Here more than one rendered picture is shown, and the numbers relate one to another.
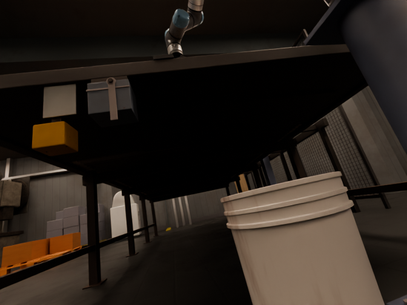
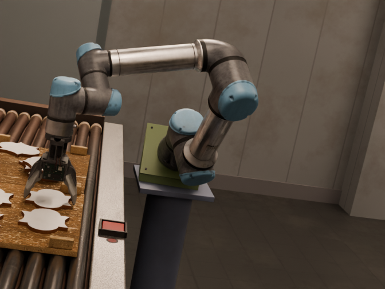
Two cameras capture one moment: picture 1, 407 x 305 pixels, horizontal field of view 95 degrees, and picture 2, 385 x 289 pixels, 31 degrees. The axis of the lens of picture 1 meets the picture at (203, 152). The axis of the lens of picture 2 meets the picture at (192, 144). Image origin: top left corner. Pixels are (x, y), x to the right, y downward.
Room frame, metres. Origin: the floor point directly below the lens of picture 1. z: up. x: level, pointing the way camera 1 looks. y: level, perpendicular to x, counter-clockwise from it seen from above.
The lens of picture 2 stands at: (0.42, 1.86, 1.65)
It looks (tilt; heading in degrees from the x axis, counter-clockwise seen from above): 14 degrees down; 270
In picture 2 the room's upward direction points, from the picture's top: 11 degrees clockwise
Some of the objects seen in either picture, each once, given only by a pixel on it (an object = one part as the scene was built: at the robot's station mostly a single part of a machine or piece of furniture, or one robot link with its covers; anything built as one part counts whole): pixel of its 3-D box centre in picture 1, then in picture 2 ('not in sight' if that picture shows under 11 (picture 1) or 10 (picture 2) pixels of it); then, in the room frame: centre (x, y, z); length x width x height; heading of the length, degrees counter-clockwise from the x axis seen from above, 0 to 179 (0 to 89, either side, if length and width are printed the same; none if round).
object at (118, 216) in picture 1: (126, 214); not in sight; (5.38, 2.50, 0.65); 0.73 x 0.61 x 1.30; 103
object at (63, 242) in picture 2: not in sight; (61, 242); (0.70, 0.29, 0.95); 0.06 x 0.02 x 0.03; 9
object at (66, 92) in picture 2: (172, 40); (65, 98); (0.79, 0.03, 1.24); 0.09 x 0.08 x 0.11; 31
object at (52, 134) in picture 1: (57, 117); not in sight; (0.53, 0.45, 0.74); 0.09 x 0.08 x 0.24; 99
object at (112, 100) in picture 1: (113, 104); not in sight; (0.56, 0.27, 0.77); 0.14 x 0.11 x 0.18; 99
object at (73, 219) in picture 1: (78, 229); not in sight; (5.06, 3.65, 0.54); 1.09 x 0.74 x 1.08; 103
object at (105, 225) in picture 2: not in sight; (113, 228); (0.60, 0.08, 0.92); 0.06 x 0.06 x 0.01; 9
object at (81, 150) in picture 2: not in sight; (78, 149); (0.82, -0.50, 0.95); 0.06 x 0.02 x 0.03; 8
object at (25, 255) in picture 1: (48, 250); not in sight; (3.78, 3.32, 0.22); 1.21 x 0.83 x 0.44; 22
